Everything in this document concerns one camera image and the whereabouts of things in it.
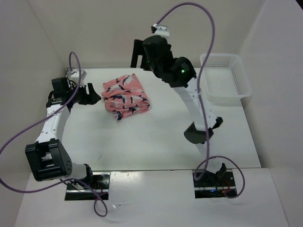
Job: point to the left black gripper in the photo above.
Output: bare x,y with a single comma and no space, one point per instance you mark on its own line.
92,98

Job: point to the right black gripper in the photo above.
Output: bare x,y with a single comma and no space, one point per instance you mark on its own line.
138,50

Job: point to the pink shark print shorts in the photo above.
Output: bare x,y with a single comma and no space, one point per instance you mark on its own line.
125,96

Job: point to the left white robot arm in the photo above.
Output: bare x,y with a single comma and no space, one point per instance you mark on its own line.
47,157

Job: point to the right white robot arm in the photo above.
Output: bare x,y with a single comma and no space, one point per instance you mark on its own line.
181,76

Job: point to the white plastic basket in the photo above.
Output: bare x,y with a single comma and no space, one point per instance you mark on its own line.
225,78

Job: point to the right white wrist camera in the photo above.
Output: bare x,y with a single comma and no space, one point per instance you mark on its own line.
160,30

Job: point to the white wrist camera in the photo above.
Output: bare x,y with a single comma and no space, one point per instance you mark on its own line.
74,76
160,30

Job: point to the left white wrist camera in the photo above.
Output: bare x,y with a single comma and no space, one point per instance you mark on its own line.
74,76

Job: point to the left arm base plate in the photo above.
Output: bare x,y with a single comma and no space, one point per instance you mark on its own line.
78,192

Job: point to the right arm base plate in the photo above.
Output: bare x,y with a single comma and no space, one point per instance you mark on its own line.
215,185

